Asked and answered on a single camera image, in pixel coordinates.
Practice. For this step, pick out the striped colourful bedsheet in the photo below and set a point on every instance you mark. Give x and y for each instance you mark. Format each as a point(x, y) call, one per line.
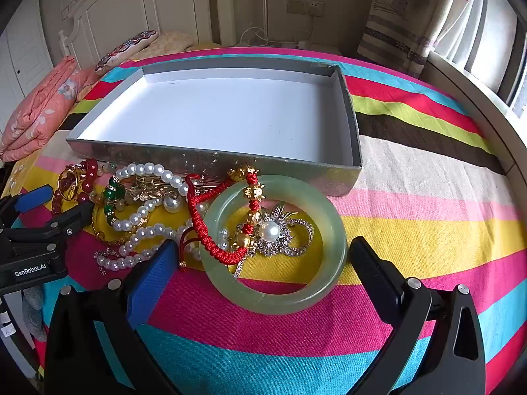
point(411, 222)

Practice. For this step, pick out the silver cardboard tray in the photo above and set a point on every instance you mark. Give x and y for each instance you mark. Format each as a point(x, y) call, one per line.
point(226, 111)

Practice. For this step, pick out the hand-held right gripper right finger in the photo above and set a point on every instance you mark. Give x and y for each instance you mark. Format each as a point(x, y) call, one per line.
point(376, 275)

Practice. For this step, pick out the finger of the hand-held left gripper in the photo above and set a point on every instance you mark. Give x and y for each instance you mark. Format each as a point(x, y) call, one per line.
point(35, 197)
point(70, 222)

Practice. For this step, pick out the large white pearl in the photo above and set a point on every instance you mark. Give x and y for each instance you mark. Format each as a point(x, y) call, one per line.
point(172, 203)

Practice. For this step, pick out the rhinestone pearl brooch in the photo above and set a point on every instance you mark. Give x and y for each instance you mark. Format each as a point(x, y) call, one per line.
point(269, 230)

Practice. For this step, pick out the pale yellow pillow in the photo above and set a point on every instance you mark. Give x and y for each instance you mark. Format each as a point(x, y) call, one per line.
point(173, 41)

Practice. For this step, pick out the striped printed curtain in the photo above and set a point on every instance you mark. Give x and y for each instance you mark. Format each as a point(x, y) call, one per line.
point(391, 8)

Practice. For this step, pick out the window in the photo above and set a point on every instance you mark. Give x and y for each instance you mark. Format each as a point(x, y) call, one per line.
point(494, 28)

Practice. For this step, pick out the pale green jade bangle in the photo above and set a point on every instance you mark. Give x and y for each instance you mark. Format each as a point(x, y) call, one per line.
point(271, 302)

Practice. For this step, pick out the gold bangle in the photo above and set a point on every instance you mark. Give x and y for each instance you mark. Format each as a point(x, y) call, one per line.
point(101, 232)

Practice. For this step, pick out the white wooden headboard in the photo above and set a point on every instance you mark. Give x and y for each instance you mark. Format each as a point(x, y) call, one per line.
point(164, 4)

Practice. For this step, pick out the embroidered dark pillow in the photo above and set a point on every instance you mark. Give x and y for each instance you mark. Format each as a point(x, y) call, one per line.
point(123, 49)

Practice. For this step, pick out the beige wall socket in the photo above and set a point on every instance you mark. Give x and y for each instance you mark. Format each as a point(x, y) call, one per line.
point(304, 7)

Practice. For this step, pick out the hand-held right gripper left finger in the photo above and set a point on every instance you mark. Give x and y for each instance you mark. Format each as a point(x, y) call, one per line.
point(152, 284)

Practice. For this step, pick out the white wardrobe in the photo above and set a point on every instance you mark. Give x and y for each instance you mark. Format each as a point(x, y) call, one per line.
point(24, 49)

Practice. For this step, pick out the pink floral folded quilt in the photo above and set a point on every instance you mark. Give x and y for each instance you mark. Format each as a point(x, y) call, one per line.
point(37, 111)

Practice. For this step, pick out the pile of clothes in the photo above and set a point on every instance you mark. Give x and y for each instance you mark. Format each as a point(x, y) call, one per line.
point(33, 308)

